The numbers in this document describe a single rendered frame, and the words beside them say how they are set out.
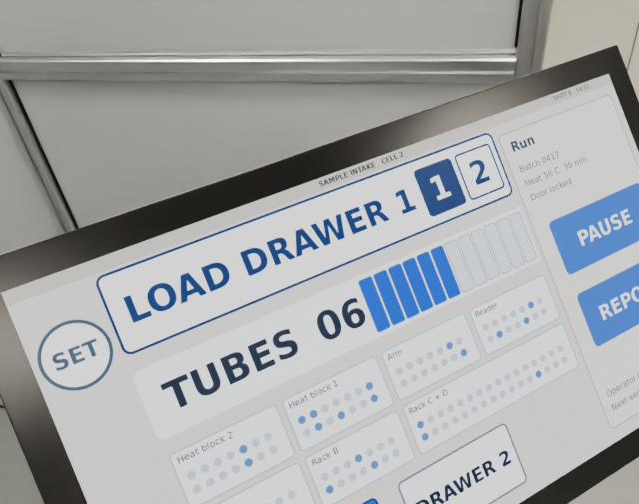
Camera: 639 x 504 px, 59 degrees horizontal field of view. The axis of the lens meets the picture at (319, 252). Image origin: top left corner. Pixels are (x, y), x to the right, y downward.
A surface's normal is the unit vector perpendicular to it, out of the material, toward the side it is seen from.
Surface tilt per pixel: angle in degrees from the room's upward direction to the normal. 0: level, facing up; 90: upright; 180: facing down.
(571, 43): 90
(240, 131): 90
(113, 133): 90
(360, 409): 50
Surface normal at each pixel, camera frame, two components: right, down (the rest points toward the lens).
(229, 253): 0.29, -0.09
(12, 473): -0.10, -0.77
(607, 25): -0.24, 0.63
